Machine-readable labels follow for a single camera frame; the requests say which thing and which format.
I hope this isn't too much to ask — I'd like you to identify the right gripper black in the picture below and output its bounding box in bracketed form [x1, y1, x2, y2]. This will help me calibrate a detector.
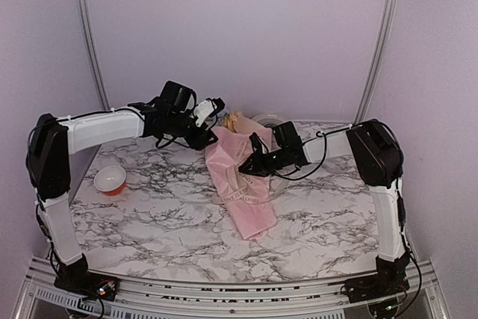
[239, 147, 289, 177]

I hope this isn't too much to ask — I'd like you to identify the beige rope bundle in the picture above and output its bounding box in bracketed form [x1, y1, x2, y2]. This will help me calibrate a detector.
[211, 137, 291, 211]

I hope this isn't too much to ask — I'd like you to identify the pink wrapping paper sheet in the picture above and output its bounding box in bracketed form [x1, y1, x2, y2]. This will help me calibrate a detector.
[205, 118, 277, 240]

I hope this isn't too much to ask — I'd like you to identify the pink rose fake flower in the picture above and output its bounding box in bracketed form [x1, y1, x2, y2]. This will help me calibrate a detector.
[220, 111, 248, 133]

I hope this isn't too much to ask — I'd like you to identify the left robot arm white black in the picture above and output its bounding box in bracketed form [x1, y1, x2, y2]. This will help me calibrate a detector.
[25, 81, 225, 293]

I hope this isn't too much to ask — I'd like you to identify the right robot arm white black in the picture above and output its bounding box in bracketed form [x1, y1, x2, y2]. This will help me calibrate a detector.
[239, 120, 409, 295]

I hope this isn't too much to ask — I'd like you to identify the orange white bowl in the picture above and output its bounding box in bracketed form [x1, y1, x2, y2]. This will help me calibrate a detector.
[93, 165, 126, 196]

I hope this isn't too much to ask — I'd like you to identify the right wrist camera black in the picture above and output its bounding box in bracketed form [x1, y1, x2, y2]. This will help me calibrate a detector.
[249, 132, 269, 155]

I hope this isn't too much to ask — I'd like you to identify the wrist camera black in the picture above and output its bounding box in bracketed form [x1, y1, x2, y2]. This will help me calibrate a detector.
[193, 98, 225, 127]
[249, 132, 269, 155]

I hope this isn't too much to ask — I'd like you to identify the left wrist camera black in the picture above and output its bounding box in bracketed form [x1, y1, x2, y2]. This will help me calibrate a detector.
[193, 98, 225, 127]

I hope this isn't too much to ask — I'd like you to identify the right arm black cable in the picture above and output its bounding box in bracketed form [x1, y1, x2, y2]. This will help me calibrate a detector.
[272, 123, 405, 182]

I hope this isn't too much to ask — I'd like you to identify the left aluminium frame post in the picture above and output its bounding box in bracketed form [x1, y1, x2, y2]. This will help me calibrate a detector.
[76, 0, 110, 110]

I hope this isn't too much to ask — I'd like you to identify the aluminium frame post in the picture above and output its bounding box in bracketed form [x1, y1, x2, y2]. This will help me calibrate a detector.
[354, 0, 398, 123]
[76, 0, 110, 110]

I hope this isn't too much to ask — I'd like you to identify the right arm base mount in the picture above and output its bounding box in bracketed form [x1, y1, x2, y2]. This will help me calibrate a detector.
[341, 274, 410, 303]

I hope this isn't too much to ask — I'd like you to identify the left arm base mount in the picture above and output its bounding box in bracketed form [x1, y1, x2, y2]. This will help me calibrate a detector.
[54, 272, 120, 301]

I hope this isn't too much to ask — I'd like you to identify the aluminium front rail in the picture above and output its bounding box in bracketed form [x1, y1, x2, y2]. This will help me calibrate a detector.
[13, 257, 450, 318]

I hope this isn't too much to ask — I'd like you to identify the right aluminium frame post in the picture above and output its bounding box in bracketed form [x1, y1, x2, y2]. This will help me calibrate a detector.
[354, 0, 398, 123]

